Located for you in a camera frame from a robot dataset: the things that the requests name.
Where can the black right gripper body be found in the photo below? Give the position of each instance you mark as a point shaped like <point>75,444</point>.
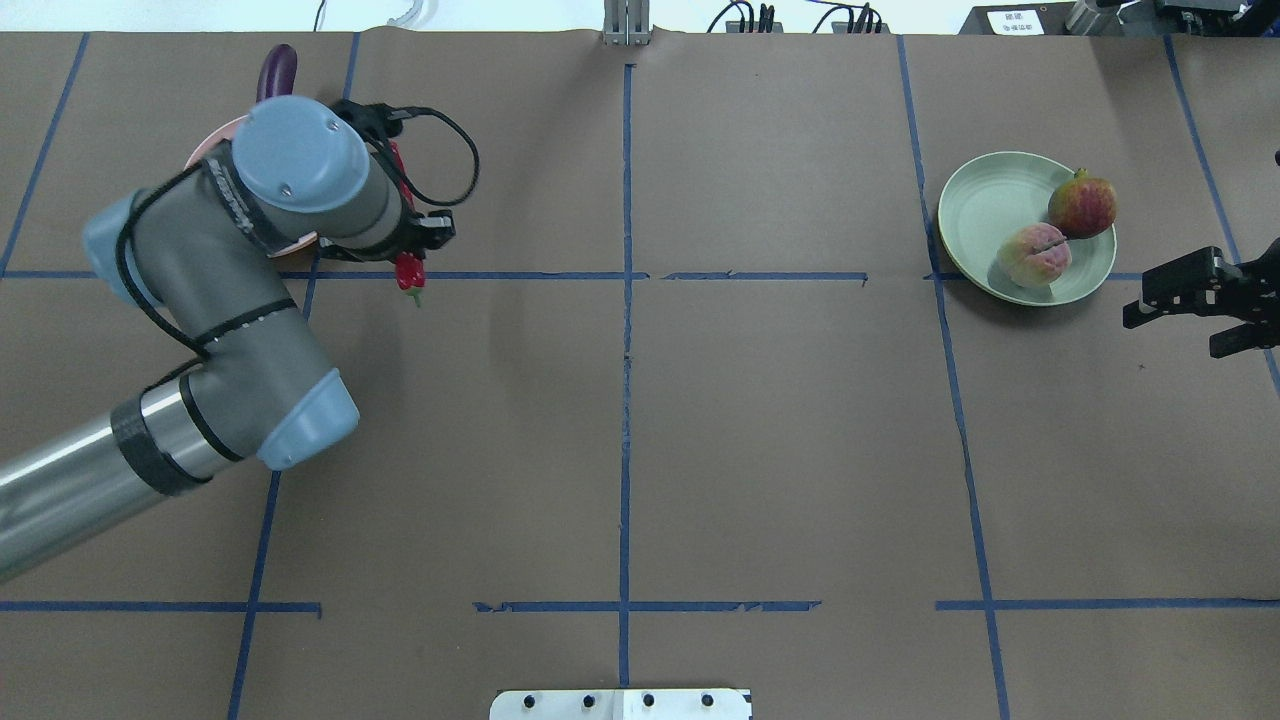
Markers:
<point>1262,292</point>

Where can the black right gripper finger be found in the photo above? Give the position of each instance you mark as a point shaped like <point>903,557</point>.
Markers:
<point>1187,285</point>

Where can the red yellow apple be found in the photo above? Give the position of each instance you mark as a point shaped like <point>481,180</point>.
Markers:
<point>1083,206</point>

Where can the pink yellow peach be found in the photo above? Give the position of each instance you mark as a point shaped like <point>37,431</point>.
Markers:
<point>1035,256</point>

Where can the red chili pepper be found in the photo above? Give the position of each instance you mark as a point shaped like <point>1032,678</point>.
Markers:
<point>408,263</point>

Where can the purple eggplant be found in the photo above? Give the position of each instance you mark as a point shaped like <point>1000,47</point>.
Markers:
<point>277,73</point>

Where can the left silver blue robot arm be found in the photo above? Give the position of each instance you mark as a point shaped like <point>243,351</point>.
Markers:
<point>263,387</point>

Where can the light green plate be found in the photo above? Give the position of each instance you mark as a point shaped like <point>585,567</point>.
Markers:
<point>994,224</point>

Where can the white label card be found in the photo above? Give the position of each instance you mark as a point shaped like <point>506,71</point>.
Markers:
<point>1015,22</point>

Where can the aluminium frame post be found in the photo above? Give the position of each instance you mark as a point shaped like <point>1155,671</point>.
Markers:
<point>627,23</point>

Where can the white camera stand post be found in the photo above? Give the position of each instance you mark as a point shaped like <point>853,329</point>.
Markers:
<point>644,703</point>

